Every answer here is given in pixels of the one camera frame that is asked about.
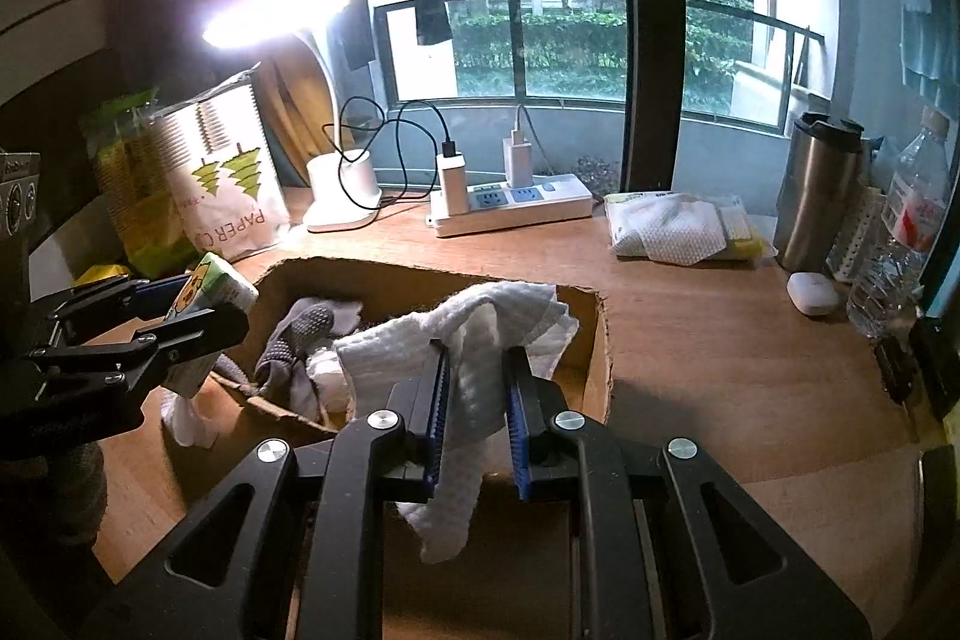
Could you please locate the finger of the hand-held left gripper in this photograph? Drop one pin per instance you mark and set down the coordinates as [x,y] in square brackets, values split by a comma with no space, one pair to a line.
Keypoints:
[112,302]
[195,336]

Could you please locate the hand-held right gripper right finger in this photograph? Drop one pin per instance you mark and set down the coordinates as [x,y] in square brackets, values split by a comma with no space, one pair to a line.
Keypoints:
[517,430]

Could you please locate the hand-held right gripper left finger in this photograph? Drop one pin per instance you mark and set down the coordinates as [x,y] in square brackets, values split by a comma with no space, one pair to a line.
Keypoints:
[439,415]

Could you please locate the printed tissue packet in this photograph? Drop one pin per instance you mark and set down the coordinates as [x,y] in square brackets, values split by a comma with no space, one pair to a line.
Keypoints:
[217,284]

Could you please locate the white waffle cloth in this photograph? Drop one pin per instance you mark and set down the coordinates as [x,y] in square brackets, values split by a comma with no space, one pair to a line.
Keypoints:
[480,340]

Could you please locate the grey white sock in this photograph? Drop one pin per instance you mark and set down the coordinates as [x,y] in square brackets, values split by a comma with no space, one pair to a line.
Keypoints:
[300,340]

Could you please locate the brown cardboard box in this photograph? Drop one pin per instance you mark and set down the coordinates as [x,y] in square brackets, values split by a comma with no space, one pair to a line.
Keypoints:
[585,347]

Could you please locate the person's left forearm grey sleeve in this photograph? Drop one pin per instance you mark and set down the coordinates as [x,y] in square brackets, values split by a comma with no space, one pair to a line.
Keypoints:
[79,486]

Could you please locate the yellow tissue pack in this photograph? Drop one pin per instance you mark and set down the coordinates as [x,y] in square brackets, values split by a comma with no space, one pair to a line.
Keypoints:
[101,275]

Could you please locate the green plastic bag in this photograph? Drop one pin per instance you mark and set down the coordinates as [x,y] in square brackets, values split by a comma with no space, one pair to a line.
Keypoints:
[131,183]

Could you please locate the paper cup package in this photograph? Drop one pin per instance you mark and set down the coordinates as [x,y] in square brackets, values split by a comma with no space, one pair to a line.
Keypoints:
[225,183]

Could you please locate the white desk lamp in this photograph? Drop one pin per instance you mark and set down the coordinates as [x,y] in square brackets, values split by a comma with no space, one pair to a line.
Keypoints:
[341,190]

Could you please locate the white power strip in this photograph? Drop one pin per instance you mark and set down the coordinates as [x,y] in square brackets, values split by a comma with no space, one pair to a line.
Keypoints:
[555,201]

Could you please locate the white charger with black plug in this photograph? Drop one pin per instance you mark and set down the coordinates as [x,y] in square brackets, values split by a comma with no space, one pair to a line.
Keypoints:
[452,183]

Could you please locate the white wipes pack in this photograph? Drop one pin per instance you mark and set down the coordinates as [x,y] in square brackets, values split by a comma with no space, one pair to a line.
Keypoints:
[675,227]

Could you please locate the white earbud case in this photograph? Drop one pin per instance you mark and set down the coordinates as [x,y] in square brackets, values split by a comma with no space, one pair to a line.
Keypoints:
[814,293]

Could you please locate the balcony railing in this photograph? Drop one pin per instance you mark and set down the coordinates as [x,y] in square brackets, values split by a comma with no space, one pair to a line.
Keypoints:
[517,48]

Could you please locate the steel travel tumbler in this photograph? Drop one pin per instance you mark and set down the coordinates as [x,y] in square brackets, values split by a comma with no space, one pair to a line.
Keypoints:
[817,197]

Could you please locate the white dotted packet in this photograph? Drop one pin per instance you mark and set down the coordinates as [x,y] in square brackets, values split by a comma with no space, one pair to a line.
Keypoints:
[855,235]

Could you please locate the black device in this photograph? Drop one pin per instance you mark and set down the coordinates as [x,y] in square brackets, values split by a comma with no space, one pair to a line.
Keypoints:
[926,370]

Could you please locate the clear water bottle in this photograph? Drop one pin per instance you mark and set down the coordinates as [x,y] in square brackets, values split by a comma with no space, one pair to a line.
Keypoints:
[907,220]

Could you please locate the hanging pale cloth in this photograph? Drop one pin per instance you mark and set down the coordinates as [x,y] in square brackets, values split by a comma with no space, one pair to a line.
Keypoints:
[930,10]

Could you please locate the dark window post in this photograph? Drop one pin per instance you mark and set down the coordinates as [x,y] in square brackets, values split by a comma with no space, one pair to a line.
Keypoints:
[649,10]

